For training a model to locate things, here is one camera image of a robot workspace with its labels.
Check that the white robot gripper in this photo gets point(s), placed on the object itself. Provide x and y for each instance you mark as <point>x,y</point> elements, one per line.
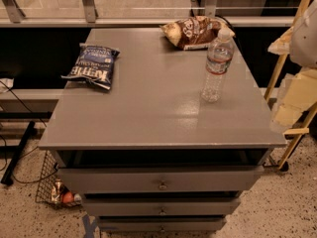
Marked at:
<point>305,39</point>

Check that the clear plastic water bottle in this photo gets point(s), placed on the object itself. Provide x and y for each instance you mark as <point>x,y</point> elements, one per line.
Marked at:
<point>219,57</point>

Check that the brown chip bag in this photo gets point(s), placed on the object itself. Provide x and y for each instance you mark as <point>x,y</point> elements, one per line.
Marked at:
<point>194,33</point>

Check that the blue kettle chip bag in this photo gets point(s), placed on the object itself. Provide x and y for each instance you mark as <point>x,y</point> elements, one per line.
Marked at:
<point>95,65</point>

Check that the top grey drawer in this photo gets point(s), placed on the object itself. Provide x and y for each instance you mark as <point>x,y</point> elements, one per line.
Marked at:
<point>148,180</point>

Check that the grey drawer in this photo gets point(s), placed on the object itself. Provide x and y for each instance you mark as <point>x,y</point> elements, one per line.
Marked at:
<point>160,225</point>
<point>161,206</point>
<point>148,180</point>

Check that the grey drawer cabinet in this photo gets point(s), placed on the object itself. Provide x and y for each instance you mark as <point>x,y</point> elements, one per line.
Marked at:
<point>154,117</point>

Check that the bottom grey drawer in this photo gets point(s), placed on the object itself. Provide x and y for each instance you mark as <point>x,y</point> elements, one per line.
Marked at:
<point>160,225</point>

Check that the middle grey drawer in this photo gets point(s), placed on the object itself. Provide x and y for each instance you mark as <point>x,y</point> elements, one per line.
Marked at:
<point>161,206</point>

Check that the orange ball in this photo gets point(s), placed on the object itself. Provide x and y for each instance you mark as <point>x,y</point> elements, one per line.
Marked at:
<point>68,197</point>

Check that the crumpled snack wrapper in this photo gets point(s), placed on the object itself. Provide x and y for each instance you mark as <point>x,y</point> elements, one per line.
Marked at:
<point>58,190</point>

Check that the black metal floor bar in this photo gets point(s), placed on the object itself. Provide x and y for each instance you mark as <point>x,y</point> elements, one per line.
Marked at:
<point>17,151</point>

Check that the yellow wooden ladder frame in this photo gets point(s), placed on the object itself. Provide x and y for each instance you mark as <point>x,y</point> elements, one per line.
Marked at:
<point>301,127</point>

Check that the black wire basket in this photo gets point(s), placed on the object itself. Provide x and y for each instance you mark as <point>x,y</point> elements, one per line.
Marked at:
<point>47,178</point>

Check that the metal railing frame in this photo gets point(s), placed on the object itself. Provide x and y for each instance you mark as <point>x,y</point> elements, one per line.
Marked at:
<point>100,13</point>

